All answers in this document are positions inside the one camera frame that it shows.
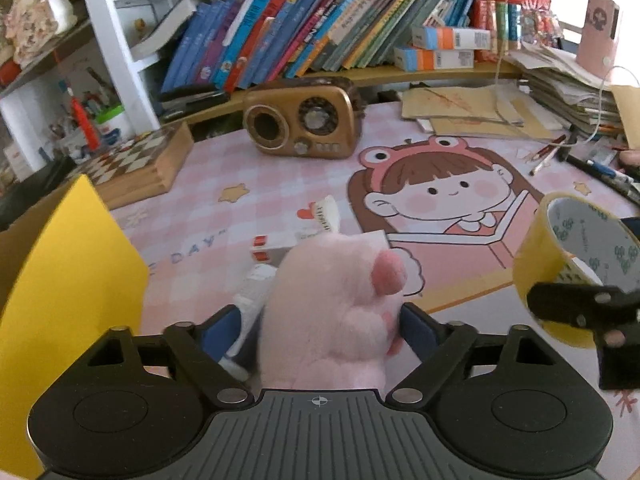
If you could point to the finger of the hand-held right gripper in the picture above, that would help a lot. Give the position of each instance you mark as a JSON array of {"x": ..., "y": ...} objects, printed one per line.
[
  {"x": 565, "y": 305},
  {"x": 634, "y": 227}
]

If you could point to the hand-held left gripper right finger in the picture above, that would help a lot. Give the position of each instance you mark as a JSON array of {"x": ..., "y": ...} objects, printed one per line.
[{"x": 417, "y": 330}]

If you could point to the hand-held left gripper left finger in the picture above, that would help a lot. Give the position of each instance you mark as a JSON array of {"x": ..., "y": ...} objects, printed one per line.
[{"x": 220, "y": 332}]

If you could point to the white charger plug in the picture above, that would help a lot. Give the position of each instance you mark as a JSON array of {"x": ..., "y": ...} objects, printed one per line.
[{"x": 255, "y": 285}]

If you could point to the yellow tape roll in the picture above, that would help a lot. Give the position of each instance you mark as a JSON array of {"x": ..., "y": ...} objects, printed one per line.
[{"x": 540, "y": 250}]

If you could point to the pink pig plush toy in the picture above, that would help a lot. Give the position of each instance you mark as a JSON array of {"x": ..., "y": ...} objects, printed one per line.
[{"x": 320, "y": 310}]

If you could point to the yellow cardboard box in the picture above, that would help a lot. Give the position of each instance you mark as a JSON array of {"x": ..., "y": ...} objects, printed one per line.
[{"x": 60, "y": 310}]

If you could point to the black marker pen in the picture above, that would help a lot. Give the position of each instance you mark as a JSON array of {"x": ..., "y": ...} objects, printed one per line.
[{"x": 595, "y": 167}]

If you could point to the pile of loose papers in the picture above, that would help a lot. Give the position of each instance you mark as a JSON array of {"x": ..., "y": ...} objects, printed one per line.
[{"x": 565, "y": 90}]

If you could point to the wooden chessboard box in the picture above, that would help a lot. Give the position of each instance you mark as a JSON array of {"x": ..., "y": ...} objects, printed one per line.
[{"x": 140, "y": 165}]

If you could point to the pink rectangular device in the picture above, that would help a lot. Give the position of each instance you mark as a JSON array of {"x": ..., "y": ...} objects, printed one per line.
[{"x": 597, "y": 30}]

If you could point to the pile of brown envelopes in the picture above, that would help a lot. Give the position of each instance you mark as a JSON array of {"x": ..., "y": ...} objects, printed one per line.
[{"x": 465, "y": 110}]

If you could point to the golden brown retro radio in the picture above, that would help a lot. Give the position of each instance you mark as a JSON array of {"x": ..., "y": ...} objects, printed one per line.
[{"x": 280, "y": 125}]

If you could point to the white canister green lid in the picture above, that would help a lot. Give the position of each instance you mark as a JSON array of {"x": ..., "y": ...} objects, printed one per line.
[{"x": 111, "y": 127}]

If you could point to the black stapler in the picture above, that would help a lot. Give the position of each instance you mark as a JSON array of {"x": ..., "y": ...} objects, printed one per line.
[{"x": 192, "y": 100}]

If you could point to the red hanging tassel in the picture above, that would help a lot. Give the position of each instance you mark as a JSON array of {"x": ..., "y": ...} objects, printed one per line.
[{"x": 85, "y": 125}]

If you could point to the red boxed book set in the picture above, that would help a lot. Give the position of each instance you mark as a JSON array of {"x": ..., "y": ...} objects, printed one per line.
[{"x": 510, "y": 5}]

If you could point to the pen holder with pens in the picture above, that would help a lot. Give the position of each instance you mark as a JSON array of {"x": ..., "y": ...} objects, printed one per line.
[{"x": 65, "y": 130}]

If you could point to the orange blue white carton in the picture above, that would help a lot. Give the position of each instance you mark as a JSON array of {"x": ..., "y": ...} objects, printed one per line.
[
  {"x": 450, "y": 37},
  {"x": 430, "y": 59}
]

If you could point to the thick white paperback book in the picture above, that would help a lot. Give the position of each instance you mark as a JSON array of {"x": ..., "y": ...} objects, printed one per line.
[{"x": 160, "y": 30}]

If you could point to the white bookshelf unit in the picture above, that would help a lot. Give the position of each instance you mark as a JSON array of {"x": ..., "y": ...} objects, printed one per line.
[{"x": 110, "y": 35}]

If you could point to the row of colourful books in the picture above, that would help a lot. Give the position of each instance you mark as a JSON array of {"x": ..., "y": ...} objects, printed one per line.
[{"x": 310, "y": 25}]

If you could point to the pink white figurine ornament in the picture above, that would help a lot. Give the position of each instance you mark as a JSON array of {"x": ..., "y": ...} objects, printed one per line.
[{"x": 35, "y": 20}]

